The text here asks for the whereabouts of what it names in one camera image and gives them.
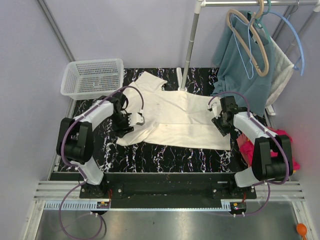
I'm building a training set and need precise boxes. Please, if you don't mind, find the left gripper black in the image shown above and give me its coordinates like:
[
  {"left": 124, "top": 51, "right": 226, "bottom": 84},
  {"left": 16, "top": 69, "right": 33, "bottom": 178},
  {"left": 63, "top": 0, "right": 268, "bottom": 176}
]
[{"left": 109, "top": 112, "right": 134, "bottom": 138}]

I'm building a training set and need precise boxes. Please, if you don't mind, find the cream white t shirt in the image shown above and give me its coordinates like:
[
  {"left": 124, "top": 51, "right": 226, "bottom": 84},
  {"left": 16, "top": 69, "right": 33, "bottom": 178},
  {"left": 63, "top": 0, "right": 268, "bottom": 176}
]
[{"left": 116, "top": 71, "right": 231, "bottom": 151}]

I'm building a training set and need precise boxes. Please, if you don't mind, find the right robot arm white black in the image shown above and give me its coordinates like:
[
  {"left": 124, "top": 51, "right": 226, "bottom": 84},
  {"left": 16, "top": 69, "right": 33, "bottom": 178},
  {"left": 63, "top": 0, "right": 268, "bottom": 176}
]
[{"left": 207, "top": 95, "right": 294, "bottom": 199}]

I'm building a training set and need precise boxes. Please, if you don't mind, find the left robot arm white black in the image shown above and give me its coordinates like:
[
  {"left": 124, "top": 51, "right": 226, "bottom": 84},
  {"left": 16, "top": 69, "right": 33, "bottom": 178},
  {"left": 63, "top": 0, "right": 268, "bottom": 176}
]
[{"left": 56, "top": 92, "right": 134, "bottom": 198}]

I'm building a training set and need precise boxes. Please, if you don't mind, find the pink red t shirt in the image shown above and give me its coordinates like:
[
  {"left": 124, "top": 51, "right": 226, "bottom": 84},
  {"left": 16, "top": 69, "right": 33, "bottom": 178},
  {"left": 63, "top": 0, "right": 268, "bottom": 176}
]
[{"left": 236, "top": 127, "right": 293, "bottom": 167}]

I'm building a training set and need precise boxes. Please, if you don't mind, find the white perforated plastic basket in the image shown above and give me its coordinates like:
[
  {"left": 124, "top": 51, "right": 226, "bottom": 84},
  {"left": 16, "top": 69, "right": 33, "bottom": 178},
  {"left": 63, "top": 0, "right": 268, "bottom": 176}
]
[{"left": 60, "top": 58, "right": 124, "bottom": 101}]

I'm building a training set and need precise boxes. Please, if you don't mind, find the metal clothes rack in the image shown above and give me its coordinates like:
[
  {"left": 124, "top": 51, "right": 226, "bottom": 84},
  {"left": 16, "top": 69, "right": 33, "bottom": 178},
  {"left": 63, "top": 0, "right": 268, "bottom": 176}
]
[{"left": 176, "top": 0, "right": 320, "bottom": 92}]

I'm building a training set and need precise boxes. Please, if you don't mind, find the teal t shirt hanging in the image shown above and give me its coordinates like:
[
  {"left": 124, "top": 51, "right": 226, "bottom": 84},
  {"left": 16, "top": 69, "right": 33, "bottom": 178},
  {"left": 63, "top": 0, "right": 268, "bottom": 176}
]
[{"left": 212, "top": 26, "right": 275, "bottom": 117}]

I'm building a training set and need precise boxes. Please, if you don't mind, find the white grey towel hanging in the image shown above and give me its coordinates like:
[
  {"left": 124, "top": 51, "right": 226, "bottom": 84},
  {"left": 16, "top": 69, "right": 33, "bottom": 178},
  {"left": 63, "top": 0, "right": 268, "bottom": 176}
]
[{"left": 265, "top": 38, "right": 294, "bottom": 107}]

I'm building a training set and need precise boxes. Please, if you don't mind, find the light blue thick hanger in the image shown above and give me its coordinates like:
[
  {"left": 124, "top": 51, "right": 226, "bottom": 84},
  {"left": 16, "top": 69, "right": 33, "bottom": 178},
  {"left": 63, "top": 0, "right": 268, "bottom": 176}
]
[{"left": 269, "top": 11, "right": 306, "bottom": 77}]

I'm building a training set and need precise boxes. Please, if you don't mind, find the green clothes hanger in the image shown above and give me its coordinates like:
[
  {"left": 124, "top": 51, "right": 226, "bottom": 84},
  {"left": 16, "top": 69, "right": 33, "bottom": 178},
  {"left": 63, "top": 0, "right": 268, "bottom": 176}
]
[{"left": 254, "top": 0, "right": 272, "bottom": 42}]

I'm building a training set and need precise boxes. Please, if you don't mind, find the orange ball object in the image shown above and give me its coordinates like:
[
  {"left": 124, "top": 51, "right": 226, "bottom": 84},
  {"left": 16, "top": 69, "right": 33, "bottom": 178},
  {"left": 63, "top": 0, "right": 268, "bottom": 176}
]
[{"left": 296, "top": 223, "right": 308, "bottom": 240}]

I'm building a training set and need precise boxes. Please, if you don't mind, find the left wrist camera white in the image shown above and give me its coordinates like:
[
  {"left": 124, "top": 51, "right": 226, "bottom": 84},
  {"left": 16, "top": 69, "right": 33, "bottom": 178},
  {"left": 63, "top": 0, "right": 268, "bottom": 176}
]
[{"left": 128, "top": 109, "right": 145, "bottom": 127}]

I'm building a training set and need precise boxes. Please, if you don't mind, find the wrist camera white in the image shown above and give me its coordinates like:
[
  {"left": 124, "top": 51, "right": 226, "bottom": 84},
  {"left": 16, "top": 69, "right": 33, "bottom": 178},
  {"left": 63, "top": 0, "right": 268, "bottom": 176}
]
[
  {"left": 128, "top": 109, "right": 145, "bottom": 127},
  {"left": 208, "top": 100, "right": 222, "bottom": 119}
]

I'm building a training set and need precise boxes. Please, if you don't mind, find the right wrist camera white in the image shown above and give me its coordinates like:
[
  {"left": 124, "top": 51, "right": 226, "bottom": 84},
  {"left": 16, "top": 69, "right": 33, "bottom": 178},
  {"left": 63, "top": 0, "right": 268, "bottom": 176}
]
[{"left": 208, "top": 100, "right": 222, "bottom": 119}]

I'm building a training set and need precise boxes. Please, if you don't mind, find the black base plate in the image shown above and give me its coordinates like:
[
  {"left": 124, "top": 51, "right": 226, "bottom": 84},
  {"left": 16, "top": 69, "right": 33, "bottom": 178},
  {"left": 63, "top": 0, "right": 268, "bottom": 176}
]
[{"left": 79, "top": 172, "right": 257, "bottom": 200}]

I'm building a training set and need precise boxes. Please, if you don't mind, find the thin blue wire hanger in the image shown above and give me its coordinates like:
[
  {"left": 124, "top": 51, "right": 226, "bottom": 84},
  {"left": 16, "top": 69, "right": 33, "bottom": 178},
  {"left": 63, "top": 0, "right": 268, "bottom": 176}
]
[{"left": 229, "top": 12, "right": 263, "bottom": 80}]

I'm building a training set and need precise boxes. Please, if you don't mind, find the aluminium frame rail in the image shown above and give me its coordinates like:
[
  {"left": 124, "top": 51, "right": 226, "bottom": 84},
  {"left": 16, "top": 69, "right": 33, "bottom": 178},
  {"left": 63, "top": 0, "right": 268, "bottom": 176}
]
[{"left": 33, "top": 181, "right": 79, "bottom": 200}]

